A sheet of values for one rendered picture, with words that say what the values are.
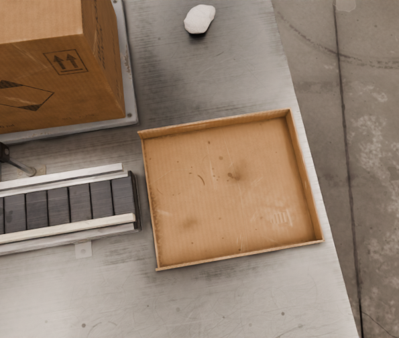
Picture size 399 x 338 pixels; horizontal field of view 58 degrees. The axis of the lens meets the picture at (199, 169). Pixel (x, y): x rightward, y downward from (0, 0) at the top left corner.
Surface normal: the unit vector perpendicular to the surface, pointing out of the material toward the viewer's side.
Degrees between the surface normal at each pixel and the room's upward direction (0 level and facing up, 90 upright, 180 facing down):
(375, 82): 0
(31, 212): 0
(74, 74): 90
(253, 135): 0
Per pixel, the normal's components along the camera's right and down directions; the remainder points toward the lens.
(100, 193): 0.00, -0.25
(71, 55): 0.14, 0.96
